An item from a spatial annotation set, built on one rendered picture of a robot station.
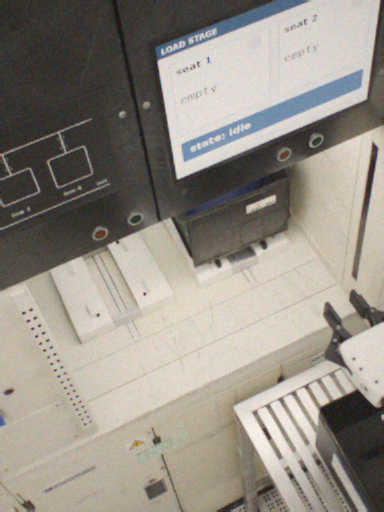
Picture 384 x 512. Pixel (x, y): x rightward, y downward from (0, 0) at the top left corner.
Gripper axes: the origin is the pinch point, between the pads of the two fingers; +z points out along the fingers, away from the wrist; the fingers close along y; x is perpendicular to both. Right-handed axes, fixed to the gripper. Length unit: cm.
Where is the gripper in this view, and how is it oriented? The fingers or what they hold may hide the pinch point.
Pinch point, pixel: (345, 309)
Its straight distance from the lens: 115.6
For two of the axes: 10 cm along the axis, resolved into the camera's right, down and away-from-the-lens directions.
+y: 9.0, -4.0, 1.8
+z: -4.3, -7.2, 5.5
